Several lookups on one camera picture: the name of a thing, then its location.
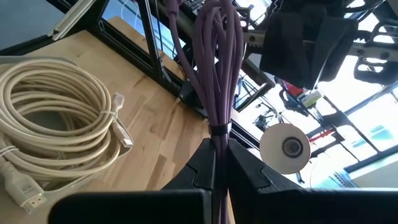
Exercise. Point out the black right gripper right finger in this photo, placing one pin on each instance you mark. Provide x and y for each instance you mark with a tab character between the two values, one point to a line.
295	208

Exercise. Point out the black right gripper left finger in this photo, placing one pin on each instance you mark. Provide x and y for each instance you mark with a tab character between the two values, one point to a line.
174	205

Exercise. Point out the red desk lamp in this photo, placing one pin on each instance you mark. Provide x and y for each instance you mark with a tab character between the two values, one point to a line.
273	155

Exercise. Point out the grey plastic bin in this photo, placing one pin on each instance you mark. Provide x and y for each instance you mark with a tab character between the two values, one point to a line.
37	121

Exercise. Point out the black aluminium table frame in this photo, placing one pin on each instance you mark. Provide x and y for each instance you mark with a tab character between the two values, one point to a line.
124	40

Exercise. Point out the silver frame bracket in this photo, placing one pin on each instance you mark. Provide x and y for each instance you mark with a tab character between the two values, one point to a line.
71	18

